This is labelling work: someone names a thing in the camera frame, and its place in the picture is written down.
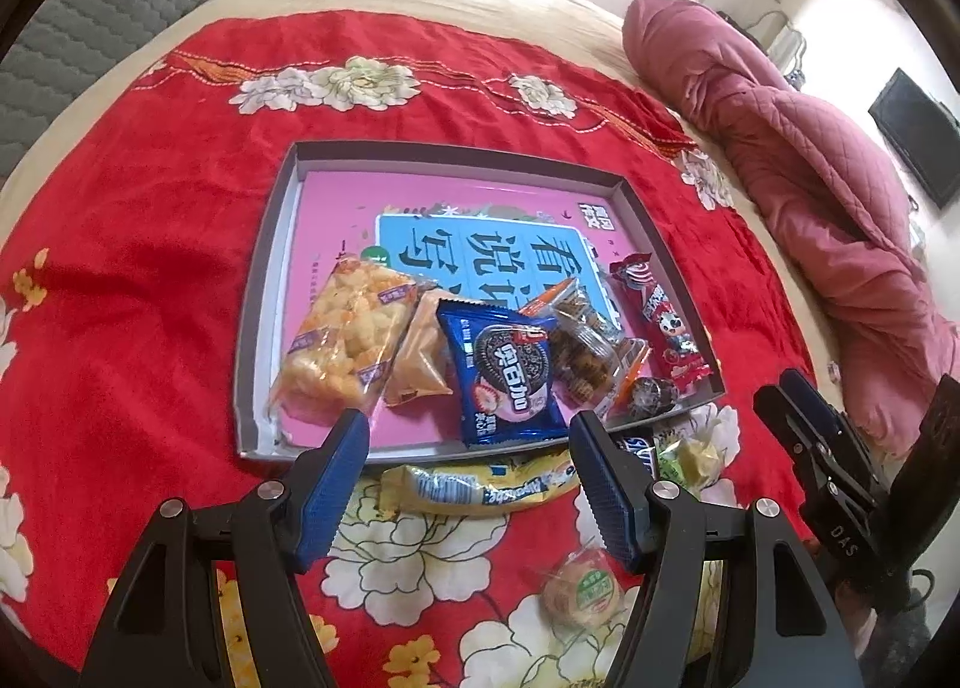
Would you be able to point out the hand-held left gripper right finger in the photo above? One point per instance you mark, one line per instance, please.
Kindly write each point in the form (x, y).
(607, 493)

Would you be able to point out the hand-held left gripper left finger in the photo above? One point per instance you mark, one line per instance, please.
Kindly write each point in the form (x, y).
(334, 485)

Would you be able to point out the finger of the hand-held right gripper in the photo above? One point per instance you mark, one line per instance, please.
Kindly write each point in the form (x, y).
(799, 455)
(836, 440)

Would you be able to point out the round dark cookie packet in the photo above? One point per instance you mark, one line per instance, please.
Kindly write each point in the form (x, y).
(649, 399)

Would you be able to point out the clear packet of brown snacks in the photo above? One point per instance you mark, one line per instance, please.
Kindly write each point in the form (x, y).
(581, 358)

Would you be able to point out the orange snack packet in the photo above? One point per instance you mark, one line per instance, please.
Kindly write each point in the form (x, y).
(424, 365)

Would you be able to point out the clear bag of yellow puffs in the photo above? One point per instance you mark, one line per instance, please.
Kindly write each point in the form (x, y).
(345, 335)

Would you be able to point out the blue cookie packet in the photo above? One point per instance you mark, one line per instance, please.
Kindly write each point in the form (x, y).
(510, 373)

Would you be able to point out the grey cardboard box tray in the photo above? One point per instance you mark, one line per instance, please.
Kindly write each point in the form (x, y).
(266, 313)

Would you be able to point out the brown chocolate bar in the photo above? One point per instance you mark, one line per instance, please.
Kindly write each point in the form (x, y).
(637, 449)

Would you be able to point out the green snack packet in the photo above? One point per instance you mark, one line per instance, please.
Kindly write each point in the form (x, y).
(694, 459)

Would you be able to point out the round pastry with green label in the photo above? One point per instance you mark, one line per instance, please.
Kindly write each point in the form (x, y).
(585, 590)

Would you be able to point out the long yellow snack packet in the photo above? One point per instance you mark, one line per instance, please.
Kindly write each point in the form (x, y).
(465, 489)

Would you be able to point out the red snack stick packet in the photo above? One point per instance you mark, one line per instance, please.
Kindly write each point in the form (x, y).
(667, 328)

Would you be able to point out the pink quilted comforter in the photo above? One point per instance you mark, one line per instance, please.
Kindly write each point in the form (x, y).
(810, 193)

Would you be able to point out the pink book with blue panel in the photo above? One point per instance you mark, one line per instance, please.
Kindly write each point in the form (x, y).
(330, 208)

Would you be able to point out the red floral blanket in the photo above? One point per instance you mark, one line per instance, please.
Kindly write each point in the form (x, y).
(150, 245)

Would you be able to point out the black television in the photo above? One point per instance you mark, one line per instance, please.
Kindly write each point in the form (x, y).
(919, 133)

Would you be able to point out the white metal rack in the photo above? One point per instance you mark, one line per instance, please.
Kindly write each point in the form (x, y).
(787, 47)

